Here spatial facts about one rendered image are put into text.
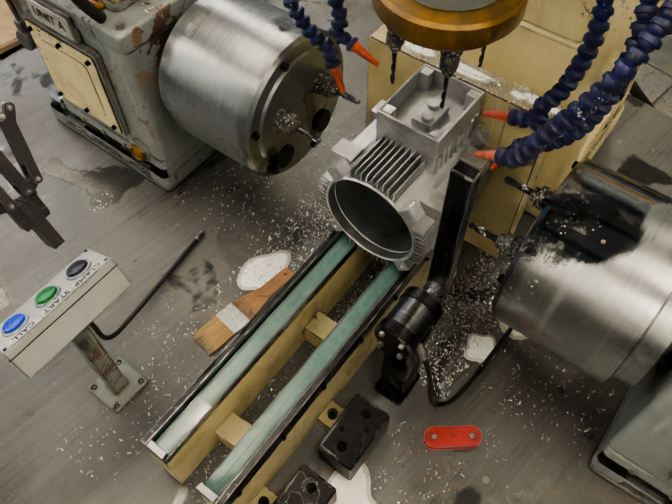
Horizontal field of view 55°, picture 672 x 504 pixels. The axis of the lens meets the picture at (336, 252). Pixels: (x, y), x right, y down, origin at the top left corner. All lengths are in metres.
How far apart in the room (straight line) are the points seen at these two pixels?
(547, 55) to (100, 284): 0.70
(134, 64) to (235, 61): 0.18
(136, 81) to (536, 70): 0.62
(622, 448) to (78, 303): 0.74
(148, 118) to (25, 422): 0.52
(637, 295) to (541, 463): 0.35
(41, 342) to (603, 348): 0.68
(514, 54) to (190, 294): 0.66
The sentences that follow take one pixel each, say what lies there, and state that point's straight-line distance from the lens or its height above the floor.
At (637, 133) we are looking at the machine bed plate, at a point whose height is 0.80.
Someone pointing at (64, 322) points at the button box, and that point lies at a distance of 0.88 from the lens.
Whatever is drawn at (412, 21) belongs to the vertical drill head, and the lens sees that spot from 0.75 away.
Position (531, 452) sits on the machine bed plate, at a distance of 1.06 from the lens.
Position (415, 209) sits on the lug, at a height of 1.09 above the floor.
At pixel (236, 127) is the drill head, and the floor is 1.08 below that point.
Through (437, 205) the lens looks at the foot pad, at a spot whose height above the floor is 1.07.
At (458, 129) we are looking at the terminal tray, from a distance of 0.93.
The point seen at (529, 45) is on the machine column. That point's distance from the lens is 1.05.
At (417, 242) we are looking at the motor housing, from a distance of 0.91.
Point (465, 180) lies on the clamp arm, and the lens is 0.71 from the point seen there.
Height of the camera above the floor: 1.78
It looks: 57 degrees down
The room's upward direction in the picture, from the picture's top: 1 degrees counter-clockwise
